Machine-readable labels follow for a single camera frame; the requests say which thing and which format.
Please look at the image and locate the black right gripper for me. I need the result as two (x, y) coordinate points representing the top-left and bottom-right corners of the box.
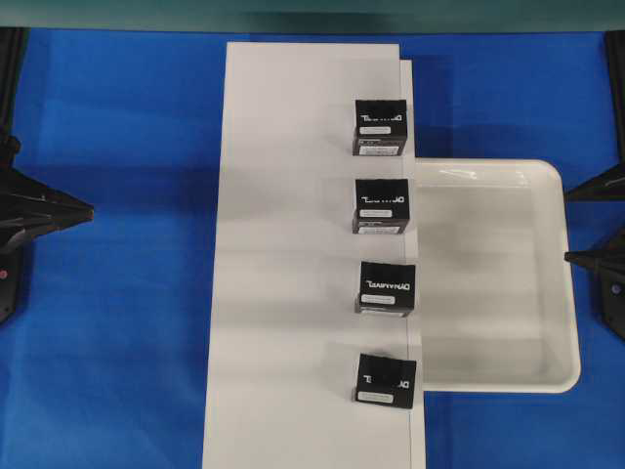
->
(564, 165), (625, 339)

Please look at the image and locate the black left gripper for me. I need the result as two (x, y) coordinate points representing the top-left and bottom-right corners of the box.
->
(1, 136), (94, 322)

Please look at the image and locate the black Dynamixel box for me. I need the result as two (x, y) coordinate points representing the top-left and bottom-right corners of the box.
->
(354, 354), (417, 409)

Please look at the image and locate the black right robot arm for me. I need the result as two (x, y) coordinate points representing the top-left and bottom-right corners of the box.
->
(564, 30), (624, 338)

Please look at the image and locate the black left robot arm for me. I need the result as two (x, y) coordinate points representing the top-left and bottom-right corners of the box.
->
(1, 26), (94, 321)

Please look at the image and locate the white plastic tray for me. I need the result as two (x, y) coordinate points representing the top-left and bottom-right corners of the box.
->
(414, 158), (581, 394)

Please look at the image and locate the black box top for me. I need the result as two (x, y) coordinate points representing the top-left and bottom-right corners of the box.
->
(353, 100), (408, 156)

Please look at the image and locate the white base board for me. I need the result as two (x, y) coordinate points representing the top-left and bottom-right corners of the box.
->
(202, 42), (426, 468)

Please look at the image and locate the blue table cloth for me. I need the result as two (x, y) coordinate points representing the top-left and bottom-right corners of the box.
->
(1, 29), (618, 468)

